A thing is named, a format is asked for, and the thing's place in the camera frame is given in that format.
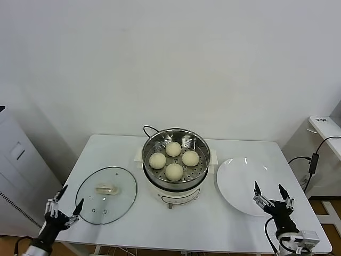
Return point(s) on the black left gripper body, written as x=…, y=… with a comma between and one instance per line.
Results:
x=54, y=222

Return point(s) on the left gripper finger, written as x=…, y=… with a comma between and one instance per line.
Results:
x=74, y=218
x=52, y=206

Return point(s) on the white steamed baozi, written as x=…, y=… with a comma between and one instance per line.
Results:
x=157, y=160
x=174, y=172
x=173, y=149
x=190, y=158

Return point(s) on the white round plate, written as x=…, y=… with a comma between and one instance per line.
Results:
x=239, y=186

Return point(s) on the cream electric cooker base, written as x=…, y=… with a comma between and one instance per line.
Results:
x=173, y=196

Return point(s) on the perforated steel steamer basket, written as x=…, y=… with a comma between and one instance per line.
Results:
x=201, y=149

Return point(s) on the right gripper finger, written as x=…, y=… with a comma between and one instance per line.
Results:
x=290, y=203
x=261, y=200

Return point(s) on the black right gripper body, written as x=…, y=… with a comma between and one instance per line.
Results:
x=282, y=213

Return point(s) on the white grey cabinet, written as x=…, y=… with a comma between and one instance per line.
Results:
x=16, y=170

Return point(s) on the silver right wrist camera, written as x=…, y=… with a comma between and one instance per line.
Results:
x=307, y=236

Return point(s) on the white side table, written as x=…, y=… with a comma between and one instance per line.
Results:
x=295, y=149

